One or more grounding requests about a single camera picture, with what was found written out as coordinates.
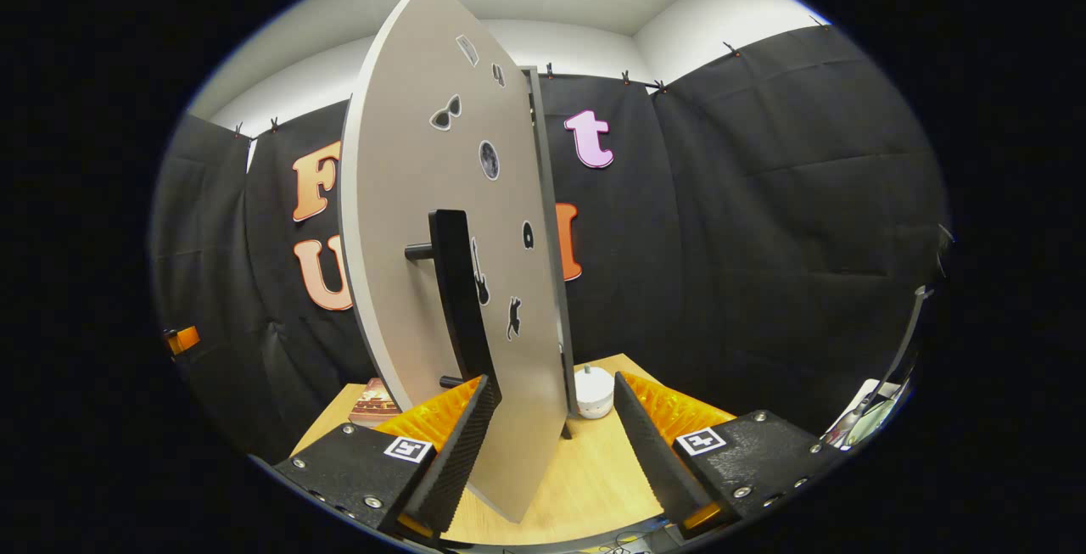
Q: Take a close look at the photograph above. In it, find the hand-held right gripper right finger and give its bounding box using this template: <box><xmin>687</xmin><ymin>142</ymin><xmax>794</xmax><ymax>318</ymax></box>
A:
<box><xmin>613</xmin><ymin>370</ymin><xmax>849</xmax><ymax>540</ymax></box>

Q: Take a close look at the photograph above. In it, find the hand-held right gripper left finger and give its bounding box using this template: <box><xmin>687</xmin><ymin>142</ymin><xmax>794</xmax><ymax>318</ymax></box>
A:
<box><xmin>271</xmin><ymin>373</ymin><xmax>503</xmax><ymax>538</ymax></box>

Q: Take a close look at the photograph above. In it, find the grey cabinet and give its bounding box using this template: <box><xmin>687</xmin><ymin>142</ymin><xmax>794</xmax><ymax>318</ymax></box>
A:
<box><xmin>522</xmin><ymin>66</ymin><xmax>582</xmax><ymax>440</ymax></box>

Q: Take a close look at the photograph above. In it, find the black door handle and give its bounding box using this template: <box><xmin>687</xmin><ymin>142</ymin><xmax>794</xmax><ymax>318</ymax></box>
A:
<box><xmin>405</xmin><ymin>209</ymin><xmax>503</xmax><ymax>406</ymax></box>

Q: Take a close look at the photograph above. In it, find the beige cabinet door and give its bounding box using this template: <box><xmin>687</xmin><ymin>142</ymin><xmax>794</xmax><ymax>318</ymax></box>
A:
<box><xmin>338</xmin><ymin>0</ymin><xmax>571</xmax><ymax>524</ymax></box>

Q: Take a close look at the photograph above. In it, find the white round device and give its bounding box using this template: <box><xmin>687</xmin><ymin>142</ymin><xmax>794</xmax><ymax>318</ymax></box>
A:
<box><xmin>574</xmin><ymin>363</ymin><xmax>614</xmax><ymax>419</ymax></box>

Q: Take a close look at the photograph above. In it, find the black backdrop cloth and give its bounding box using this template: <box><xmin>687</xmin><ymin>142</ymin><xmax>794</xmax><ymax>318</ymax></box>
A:
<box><xmin>151</xmin><ymin>24</ymin><xmax>949</xmax><ymax>466</ymax></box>

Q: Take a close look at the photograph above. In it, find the thin grey pole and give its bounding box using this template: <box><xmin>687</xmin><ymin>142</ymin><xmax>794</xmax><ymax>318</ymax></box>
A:
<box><xmin>848</xmin><ymin>283</ymin><xmax>934</xmax><ymax>428</ymax></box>

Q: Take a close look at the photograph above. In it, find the row of black cloth clips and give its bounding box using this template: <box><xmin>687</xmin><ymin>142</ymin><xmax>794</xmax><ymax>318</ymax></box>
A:
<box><xmin>229</xmin><ymin>15</ymin><xmax>837</xmax><ymax>143</ymax></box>

